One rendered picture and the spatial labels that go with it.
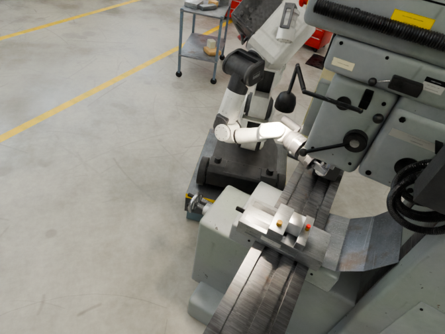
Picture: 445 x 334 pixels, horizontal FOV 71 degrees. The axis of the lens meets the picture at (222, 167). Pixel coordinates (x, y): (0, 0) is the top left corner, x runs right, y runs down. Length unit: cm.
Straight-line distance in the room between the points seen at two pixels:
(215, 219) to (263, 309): 57
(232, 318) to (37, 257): 162
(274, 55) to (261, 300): 94
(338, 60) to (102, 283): 188
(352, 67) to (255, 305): 82
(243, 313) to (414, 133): 77
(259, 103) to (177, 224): 115
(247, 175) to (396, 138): 121
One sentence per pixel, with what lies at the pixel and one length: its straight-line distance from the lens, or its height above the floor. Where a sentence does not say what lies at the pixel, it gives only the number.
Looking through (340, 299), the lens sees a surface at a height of 73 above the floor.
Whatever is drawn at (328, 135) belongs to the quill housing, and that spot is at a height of 143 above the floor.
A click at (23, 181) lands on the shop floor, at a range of 296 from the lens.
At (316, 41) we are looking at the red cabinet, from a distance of 582.
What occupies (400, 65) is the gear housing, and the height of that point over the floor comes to 171.
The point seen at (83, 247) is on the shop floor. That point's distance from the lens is 242.
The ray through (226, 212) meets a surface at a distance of 162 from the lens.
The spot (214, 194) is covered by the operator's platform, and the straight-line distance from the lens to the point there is 215.
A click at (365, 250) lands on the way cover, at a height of 96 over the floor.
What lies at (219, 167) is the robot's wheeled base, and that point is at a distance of 204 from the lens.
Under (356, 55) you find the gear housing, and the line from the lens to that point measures 95.
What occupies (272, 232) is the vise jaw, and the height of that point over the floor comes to 104.
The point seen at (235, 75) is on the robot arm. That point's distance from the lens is 137.
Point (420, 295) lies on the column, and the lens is 130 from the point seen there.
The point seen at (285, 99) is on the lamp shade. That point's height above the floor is 147.
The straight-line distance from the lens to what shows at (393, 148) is 105.
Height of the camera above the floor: 199
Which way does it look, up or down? 43 degrees down
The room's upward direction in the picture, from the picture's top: 11 degrees clockwise
